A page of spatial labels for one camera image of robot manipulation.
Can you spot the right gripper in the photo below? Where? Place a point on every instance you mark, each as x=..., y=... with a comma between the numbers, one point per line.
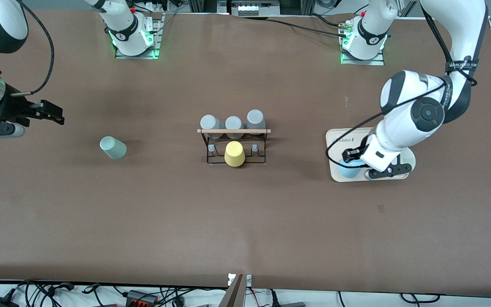
x=14, y=107

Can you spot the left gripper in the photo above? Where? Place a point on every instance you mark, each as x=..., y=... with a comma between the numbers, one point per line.
x=350, y=154

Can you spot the light blue cup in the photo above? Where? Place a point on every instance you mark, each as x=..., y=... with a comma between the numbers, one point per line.
x=350, y=170

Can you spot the pale green cup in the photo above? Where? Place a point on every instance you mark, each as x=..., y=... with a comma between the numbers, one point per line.
x=113, y=148

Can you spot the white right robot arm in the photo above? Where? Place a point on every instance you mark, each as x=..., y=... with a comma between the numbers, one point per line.
x=11, y=17

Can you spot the beige plastic tray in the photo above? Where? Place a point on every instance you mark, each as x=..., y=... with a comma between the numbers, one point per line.
x=339, y=147

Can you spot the white bowl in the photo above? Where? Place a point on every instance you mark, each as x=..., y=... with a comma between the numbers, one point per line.
x=411, y=161

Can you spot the grey cup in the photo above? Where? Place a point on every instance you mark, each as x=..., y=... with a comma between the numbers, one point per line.
x=255, y=117
x=233, y=123
x=209, y=123

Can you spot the yellow cup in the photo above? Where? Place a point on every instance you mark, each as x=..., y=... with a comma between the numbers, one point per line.
x=234, y=154

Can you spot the white power strip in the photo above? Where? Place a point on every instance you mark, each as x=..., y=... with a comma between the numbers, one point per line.
x=256, y=9

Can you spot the black power adapter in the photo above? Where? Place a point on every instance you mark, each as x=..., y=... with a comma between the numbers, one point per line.
x=0, y=302

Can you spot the black red connector block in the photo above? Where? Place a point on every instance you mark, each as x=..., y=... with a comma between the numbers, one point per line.
x=141, y=297

